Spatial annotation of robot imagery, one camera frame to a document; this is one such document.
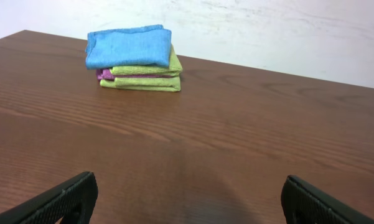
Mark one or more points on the blue folded cloth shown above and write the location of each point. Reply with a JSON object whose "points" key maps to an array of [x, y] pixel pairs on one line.
{"points": [[148, 45]]}

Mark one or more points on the upper green folded cloth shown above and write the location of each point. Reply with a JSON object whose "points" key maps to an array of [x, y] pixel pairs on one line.
{"points": [[173, 69]]}

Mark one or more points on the purple folded cloth in stack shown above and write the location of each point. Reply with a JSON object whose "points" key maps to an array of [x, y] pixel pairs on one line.
{"points": [[105, 74]]}

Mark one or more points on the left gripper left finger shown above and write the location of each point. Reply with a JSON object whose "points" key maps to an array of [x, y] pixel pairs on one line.
{"points": [[72, 201]]}

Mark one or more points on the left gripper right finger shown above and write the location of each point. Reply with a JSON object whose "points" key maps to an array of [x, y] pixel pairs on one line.
{"points": [[304, 203]]}

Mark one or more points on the green folded cloth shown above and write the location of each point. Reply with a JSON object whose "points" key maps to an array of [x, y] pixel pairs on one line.
{"points": [[148, 84], [173, 69]]}

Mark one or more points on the lower green folded cloth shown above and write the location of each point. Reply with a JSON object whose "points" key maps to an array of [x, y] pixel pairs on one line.
{"points": [[148, 84]]}

